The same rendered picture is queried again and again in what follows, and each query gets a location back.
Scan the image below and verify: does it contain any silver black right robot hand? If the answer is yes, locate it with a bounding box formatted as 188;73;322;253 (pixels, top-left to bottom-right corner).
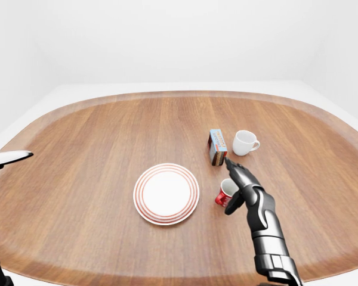
224;157;283;238

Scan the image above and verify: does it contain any red mug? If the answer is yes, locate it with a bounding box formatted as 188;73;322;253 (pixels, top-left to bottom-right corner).
214;178;240;209

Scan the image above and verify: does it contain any white mug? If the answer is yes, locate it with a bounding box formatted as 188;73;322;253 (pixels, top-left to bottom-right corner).
232;129;261;157

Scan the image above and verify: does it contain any white plate with red rings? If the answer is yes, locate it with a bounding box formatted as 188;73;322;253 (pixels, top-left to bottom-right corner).
133;163;200;226

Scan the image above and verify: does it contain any printed food box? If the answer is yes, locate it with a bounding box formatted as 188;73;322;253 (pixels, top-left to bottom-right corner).
207;128;229;167

